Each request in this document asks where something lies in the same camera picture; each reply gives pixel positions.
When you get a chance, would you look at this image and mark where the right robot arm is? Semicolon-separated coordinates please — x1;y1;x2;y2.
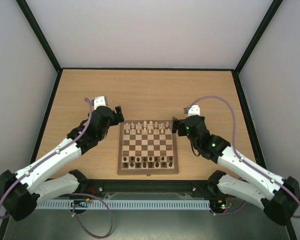
172;115;300;226

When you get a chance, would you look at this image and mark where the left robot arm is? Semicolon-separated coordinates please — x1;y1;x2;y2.
0;105;124;221

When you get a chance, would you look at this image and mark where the wooden chess board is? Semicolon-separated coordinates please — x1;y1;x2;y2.
117;120;179;175

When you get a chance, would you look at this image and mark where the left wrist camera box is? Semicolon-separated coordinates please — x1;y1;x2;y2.
92;95;108;110

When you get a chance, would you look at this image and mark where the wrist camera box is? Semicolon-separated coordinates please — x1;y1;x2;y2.
183;105;201;117
92;95;108;110

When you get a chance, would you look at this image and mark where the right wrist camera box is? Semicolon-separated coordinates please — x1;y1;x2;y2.
183;105;201;117

